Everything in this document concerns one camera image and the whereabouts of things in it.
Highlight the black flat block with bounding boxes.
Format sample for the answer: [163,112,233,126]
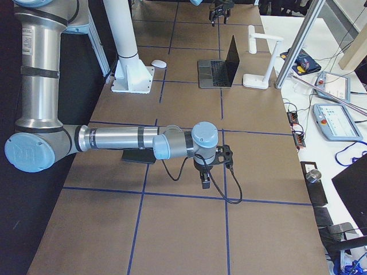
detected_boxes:
[300,161,328,207]

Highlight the white pedestal column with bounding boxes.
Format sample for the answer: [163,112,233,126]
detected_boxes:
[103,0,155,94]

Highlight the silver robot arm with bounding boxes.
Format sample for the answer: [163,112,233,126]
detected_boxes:
[5,1,219,188]

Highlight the near teach pendant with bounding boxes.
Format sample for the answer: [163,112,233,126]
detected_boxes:
[312,104,363,142]

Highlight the white computer mouse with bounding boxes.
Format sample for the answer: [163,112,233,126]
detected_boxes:
[151,60,167,69]

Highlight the aluminium frame post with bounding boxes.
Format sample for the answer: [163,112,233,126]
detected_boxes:
[275,0,326,89]

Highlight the teach pendant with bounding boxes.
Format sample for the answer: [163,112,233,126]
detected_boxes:
[312,104,363,142]
[315,72,350,103]

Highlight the white desk lamp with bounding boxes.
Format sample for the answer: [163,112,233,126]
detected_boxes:
[243,25,284,90]

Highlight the blue lanyard cord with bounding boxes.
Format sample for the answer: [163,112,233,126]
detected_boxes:
[335,140,367,167]

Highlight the black power strip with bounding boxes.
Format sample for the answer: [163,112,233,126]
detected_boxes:
[292,130,306,150]
[287,111,299,125]

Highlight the grey laptop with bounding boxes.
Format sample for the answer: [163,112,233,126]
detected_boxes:
[197,35,240,88]

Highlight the silver metal cylinder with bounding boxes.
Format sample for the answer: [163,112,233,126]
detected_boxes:
[305,169,322,184]

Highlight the far teach pendant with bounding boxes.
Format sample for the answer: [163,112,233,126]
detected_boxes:
[315,72,350,103]

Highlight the blue patterned pouch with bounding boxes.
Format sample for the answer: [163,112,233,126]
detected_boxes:
[292,49,321,76]

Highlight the black mouse pad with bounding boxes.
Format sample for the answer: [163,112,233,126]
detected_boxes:
[122,149,156,164]

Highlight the black power strip far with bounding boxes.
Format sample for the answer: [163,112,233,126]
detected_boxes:
[287,111,299,125]

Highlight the black power strip near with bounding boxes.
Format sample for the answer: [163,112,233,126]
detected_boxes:
[292,130,306,150]

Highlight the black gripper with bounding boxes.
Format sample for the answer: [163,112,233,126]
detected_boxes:
[209,1,233,27]
[193,154,216,189]

